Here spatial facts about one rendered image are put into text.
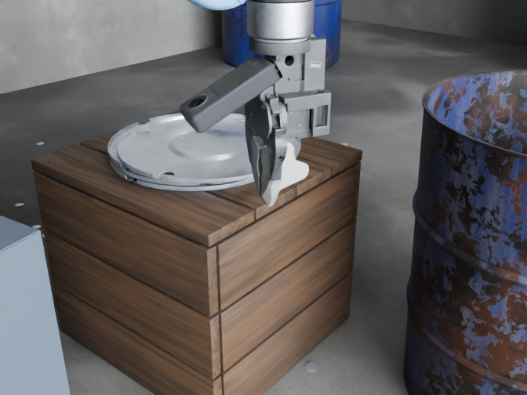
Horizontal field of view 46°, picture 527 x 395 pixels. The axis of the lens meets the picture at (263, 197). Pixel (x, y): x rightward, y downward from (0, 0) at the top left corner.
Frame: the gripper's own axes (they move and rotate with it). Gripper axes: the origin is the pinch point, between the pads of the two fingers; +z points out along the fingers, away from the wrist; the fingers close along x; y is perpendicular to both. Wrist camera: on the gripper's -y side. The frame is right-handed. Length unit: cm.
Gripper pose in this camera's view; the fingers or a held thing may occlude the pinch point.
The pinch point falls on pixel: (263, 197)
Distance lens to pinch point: 78.9
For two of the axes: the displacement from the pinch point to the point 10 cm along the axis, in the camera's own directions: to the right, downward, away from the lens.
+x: -4.2, -4.0, 8.2
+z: 0.0, 9.0, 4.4
